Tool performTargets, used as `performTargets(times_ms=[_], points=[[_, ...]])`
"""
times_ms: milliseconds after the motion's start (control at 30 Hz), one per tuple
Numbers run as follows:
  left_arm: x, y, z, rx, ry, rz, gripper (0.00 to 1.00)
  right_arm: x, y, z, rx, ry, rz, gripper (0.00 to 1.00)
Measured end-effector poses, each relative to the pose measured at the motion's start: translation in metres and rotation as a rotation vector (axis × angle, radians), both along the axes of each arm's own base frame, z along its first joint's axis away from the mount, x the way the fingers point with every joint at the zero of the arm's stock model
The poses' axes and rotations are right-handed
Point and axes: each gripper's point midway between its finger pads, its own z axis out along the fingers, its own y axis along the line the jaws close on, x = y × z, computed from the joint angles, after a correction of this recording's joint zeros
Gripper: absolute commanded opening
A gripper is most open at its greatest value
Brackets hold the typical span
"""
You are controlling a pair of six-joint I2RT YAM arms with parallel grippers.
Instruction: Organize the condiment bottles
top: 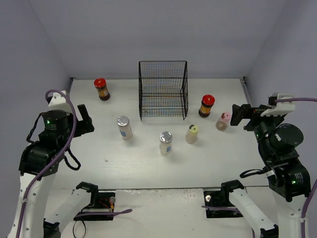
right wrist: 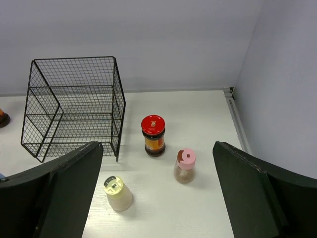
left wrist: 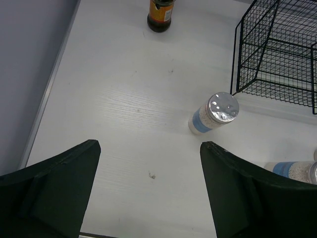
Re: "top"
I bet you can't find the pink-lid spice shaker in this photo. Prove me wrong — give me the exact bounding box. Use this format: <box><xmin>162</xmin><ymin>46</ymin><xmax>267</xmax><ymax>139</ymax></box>
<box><xmin>216</xmin><ymin>112</ymin><xmax>231</xmax><ymax>131</ymax></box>

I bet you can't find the red-lid sauce jar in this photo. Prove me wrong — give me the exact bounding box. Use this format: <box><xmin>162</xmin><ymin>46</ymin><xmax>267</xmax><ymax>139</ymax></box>
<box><xmin>199</xmin><ymin>94</ymin><xmax>215</xmax><ymax>118</ymax></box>
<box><xmin>94</xmin><ymin>78</ymin><xmax>110</xmax><ymax>101</ymax></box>

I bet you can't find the silver-lid white bottle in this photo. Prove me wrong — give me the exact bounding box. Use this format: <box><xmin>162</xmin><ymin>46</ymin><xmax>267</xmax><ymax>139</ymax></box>
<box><xmin>159</xmin><ymin>131</ymin><xmax>173</xmax><ymax>155</ymax></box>
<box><xmin>117</xmin><ymin>116</ymin><xmax>133</xmax><ymax>140</ymax></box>

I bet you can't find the yellow-lid spice shaker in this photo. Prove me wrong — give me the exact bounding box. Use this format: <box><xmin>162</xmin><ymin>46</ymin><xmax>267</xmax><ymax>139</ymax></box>
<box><xmin>185</xmin><ymin>124</ymin><xmax>199</xmax><ymax>144</ymax></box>

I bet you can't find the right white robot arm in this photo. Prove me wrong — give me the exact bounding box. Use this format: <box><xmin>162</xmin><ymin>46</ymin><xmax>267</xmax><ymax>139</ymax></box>
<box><xmin>219</xmin><ymin>104</ymin><xmax>317</xmax><ymax>238</ymax></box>

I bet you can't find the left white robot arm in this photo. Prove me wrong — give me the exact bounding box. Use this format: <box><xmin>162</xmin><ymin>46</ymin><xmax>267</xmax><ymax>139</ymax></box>
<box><xmin>8</xmin><ymin>104</ymin><xmax>99</xmax><ymax>238</ymax></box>

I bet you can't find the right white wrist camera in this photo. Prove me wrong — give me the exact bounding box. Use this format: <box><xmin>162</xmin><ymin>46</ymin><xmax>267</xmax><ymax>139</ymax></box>
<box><xmin>261</xmin><ymin>93</ymin><xmax>296</xmax><ymax>117</ymax></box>

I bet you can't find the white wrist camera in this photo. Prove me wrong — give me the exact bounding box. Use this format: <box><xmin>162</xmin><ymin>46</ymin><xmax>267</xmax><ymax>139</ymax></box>
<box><xmin>261</xmin><ymin>93</ymin><xmax>296</xmax><ymax>117</ymax></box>
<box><xmin>48</xmin><ymin>92</ymin><xmax>71</xmax><ymax>112</ymax></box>

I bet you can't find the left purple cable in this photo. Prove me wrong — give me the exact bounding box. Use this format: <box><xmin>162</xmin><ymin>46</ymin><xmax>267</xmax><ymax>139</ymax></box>
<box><xmin>16</xmin><ymin>89</ymin><xmax>77</xmax><ymax>238</ymax></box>

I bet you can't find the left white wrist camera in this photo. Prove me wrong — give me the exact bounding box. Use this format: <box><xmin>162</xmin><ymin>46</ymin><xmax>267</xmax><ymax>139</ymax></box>
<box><xmin>48</xmin><ymin>92</ymin><xmax>71</xmax><ymax>112</ymax></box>

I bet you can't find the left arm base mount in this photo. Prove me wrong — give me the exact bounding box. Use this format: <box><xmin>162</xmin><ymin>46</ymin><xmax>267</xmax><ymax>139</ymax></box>
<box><xmin>73</xmin><ymin>191</ymin><xmax>133</xmax><ymax>221</ymax></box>

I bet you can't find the black wire mesh rack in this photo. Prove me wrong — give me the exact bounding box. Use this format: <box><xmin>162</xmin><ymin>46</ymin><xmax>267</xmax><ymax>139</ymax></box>
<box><xmin>138</xmin><ymin>60</ymin><xmax>189</xmax><ymax>119</ymax></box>

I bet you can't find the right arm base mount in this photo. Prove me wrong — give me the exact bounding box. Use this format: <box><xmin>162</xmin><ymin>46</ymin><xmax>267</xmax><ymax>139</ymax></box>
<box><xmin>203</xmin><ymin>190</ymin><xmax>243</xmax><ymax>219</ymax></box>

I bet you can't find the black loop cable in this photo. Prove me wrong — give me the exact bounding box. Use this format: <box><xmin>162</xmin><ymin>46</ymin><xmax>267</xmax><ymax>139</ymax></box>
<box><xmin>72</xmin><ymin>218</ymin><xmax>87</xmax><ymax>238</ymax></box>

